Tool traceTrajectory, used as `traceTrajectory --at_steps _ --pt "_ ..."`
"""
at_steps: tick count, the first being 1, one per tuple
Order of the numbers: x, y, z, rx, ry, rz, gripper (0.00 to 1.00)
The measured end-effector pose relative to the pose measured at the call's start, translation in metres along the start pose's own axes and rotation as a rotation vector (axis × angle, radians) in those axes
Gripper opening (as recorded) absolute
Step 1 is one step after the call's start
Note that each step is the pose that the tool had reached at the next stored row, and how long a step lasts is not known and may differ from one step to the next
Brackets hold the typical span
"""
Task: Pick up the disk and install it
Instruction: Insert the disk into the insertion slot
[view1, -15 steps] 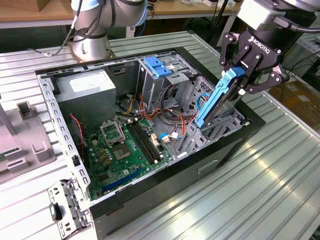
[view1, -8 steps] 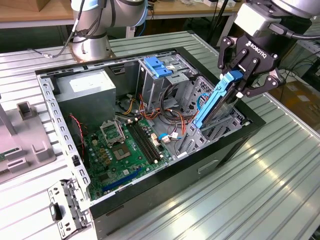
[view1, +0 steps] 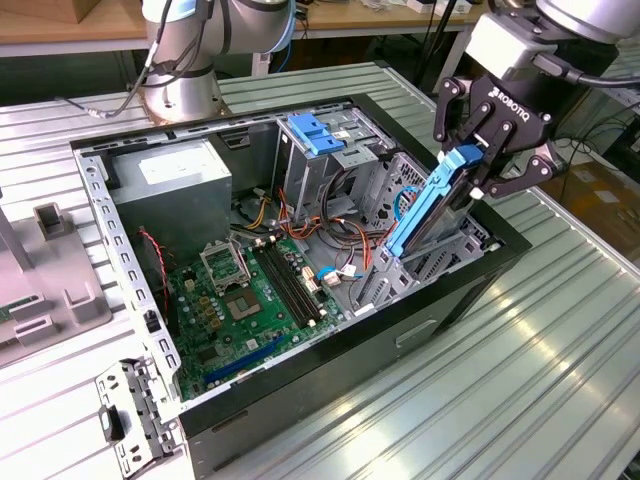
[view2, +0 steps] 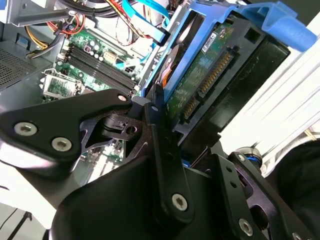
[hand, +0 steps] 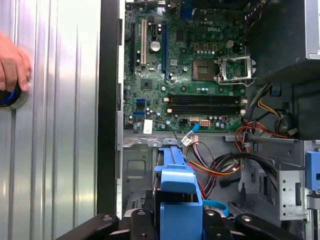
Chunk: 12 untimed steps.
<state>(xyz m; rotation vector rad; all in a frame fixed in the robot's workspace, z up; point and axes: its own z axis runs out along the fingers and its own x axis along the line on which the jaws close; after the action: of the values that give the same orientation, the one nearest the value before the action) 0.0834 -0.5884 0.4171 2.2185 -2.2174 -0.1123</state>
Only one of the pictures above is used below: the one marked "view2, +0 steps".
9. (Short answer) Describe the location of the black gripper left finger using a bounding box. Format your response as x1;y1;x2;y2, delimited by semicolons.
0;84;196;225

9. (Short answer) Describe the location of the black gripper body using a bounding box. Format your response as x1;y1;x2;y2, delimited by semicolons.
48;154;236;240

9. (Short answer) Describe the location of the hard disk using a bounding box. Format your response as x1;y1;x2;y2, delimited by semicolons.
138;0;319;171

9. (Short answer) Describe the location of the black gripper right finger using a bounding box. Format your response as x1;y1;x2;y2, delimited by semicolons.
209;149;315;240

